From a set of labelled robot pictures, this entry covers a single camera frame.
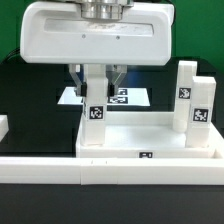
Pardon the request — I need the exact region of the white block left edge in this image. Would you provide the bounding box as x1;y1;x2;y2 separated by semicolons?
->
0;115;9;142

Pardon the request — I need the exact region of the white L-shaped obstacle fence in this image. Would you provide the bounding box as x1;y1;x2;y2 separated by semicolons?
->
0;154;224;185

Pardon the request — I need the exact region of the white desk top tray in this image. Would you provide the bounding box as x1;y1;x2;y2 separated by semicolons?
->
76;111;224;158

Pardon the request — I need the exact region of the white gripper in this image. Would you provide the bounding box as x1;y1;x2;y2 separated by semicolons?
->
20;1;174;97

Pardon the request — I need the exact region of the marker sheet with tags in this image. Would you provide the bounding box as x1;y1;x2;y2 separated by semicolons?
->
58;87;150;106

